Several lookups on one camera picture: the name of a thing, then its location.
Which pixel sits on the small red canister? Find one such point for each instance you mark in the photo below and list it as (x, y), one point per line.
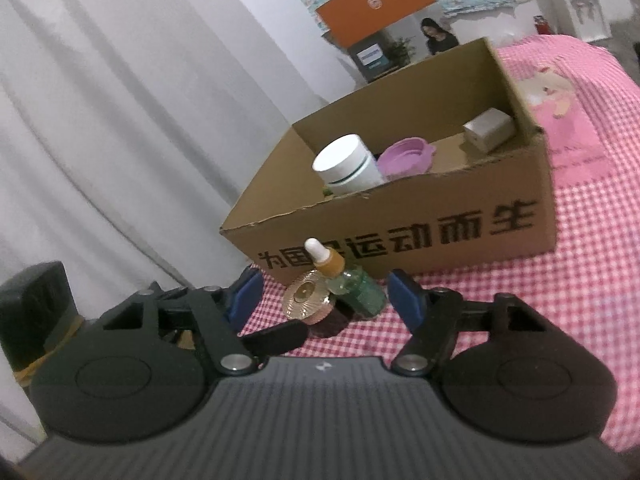
(540, 25)

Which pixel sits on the white water dispenser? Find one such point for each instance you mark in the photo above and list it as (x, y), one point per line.
(575, 10)

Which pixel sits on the white curtain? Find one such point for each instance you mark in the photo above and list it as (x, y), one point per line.
(125, 110)

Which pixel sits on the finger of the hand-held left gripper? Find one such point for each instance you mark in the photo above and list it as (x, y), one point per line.
(280, 337)

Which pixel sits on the white plastic bottle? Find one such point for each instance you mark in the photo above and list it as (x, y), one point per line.
(345, 160)

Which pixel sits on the purple plastic lid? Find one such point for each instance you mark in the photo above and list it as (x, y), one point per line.
(400, 160)

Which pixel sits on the white charger plug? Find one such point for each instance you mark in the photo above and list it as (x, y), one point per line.
(487, 127)

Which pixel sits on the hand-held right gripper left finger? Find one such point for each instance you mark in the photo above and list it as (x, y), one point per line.
(245, 292)

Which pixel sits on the green dropper bottle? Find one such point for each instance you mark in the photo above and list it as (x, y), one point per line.
(360, 292)

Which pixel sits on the gold lid jar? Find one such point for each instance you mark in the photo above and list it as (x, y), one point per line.
(305, 295)

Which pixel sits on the black cushioned wooden chair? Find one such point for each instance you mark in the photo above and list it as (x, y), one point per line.
(35, 295)

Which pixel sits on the orange printed product box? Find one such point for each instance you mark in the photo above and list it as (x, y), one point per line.
(375, 2)

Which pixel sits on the brown cardboard box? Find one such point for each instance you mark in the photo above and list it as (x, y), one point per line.
(425, 200)

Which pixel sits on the pink checkered cloth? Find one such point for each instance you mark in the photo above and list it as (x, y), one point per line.
(590, 285)

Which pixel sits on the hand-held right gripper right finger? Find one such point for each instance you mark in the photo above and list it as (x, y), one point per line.
(405, 300)

